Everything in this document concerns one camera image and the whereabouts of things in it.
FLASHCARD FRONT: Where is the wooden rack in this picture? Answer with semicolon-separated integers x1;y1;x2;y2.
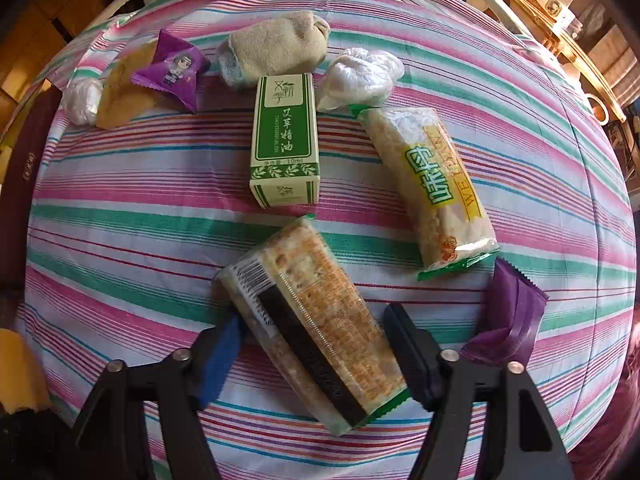
492;0;628;123

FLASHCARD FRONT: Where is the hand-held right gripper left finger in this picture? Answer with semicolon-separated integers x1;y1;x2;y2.
75;312;248;480

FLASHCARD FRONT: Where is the plain purple snack wrapper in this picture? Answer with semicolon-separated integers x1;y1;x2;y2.
460;256;549;368

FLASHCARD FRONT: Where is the white cup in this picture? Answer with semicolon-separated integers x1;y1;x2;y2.
585;92;611;126

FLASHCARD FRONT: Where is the green and white carton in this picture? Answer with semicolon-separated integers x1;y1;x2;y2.
248;74;321;209

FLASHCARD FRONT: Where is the striped bed sheet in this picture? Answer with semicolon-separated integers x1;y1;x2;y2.
12;0;636;480

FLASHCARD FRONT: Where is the beige sponge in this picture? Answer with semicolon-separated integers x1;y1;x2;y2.
216;11;332;90

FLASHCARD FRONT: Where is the clear barcode snack packet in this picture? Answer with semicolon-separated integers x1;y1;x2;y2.
214;214;411;436

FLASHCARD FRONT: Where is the white plastic bag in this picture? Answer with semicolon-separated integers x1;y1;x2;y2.
61;79;103;126
316;47;405;113

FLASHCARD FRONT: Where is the yellow sponge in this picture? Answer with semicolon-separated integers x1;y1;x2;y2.
0;329;51;411
95;40;161;131

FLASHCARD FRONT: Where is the rice cracker packet yellow label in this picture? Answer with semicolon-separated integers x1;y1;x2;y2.
348;105;501;281

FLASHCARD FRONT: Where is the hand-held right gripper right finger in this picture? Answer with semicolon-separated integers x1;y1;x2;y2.
382;302;576;480

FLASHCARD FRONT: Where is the wooden wardrobe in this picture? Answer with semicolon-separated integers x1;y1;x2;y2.
0;0;136;126

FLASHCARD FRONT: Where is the purple cartoon candy packet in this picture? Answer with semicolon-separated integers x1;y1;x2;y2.
131;29;211;113

